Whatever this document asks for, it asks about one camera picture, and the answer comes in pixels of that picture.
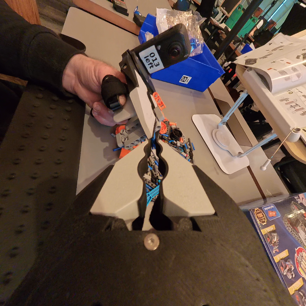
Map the white book stand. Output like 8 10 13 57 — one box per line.
192 65 306 175

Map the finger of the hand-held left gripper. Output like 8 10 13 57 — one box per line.
150 94 166 139
129 69 158 138

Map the person's left hand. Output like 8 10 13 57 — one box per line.
63 55 129 127

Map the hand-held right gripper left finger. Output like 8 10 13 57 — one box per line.
90 141 151 230

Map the orange connector piece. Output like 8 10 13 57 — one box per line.
153 92 167 111

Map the person's left forearm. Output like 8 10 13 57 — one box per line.
0 0 86 96

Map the small black case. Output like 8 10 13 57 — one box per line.
112 0 129 16

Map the black metal pole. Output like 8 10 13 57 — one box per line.
214 0 263 60

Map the instruction booklet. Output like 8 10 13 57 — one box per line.
234 32 306 129

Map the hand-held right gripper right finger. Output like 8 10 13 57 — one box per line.
153 140 215 229

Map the blue storage bin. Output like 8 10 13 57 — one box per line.
139 13 225 92

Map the black dimpled pad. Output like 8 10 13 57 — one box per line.
0 84 86 299

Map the blue robot kit box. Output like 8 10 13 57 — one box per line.
249 194 306 306

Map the pile of building pieces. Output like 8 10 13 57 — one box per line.
111 118 195 208

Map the clear plastic bag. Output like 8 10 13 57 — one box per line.
156 8 206 56

